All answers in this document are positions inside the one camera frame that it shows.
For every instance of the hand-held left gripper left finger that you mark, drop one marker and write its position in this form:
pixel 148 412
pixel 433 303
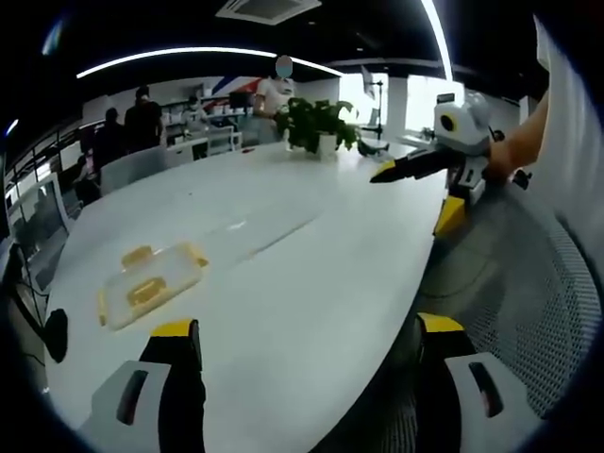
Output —
pixel 141 401

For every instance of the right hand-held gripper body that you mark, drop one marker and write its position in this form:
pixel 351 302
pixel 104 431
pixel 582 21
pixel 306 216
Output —
pixel 464 125

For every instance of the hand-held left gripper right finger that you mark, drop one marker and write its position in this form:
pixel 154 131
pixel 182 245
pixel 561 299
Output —
pixel 481 391

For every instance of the clear container with yellow buckle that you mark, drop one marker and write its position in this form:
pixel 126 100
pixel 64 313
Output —
pixel 151 283

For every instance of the person's right hand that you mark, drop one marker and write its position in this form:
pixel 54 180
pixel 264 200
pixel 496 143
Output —
pixel 501 160

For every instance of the dark object on table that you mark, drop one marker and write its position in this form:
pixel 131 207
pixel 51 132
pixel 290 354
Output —
pixel 373 148

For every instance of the yellow block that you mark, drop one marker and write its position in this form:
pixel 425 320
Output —
pixel 450 214

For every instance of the black stand with screen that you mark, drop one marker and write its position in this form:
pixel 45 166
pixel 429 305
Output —
pixel 375 101

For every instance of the curved ceiling light strip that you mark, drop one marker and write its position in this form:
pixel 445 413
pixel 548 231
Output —
pixel 440 38

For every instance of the grey mesh office chair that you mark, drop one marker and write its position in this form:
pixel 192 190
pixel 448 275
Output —
pixel 519 292

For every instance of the black oval device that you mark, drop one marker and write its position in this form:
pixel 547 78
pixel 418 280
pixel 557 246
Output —
pixel 56 335

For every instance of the green potted plant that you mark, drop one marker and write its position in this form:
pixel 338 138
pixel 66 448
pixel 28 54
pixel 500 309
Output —
pixel 316 125

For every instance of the red pen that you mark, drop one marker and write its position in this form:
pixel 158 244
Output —
pixel 247 151

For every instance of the white cabinet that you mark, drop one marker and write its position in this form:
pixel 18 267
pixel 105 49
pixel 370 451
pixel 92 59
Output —
pixel 207 139

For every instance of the ceiling air vent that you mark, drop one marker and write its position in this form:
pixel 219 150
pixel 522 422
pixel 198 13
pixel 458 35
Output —
pixel 269 8

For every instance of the long ceiling light strip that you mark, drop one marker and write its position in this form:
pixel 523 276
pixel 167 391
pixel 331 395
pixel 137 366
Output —
pixel 189 55

